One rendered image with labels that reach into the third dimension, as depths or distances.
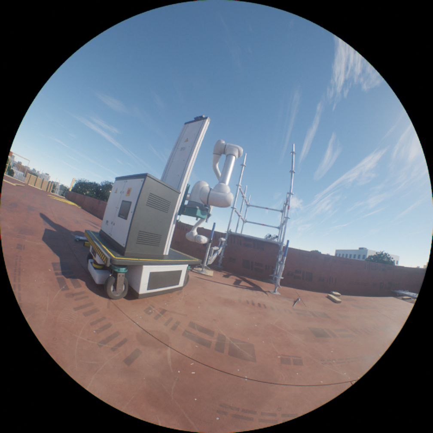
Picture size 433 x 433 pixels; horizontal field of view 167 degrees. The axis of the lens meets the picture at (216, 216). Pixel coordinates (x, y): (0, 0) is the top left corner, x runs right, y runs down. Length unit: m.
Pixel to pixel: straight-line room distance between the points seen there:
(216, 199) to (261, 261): 1.95
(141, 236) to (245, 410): 1.03
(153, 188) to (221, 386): 1.09
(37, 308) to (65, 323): 0.18
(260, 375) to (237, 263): 2.49
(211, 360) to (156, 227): 0.86
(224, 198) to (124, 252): 0.89
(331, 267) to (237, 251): 2.00
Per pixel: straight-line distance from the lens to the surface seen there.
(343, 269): 3.43
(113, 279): 0.99
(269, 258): 2.95
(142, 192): 0.93
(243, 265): 2.99
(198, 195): 1.30
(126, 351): 0.76
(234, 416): 0.66
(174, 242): 3.60
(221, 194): 1.28
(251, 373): 0.81
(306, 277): 3.12
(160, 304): 1.14
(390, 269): 4.46
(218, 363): 0.80
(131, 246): 0.95
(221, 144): 1.68
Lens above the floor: 0.58
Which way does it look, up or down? 8 degrees up
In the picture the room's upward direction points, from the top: 14 degrees clockwise
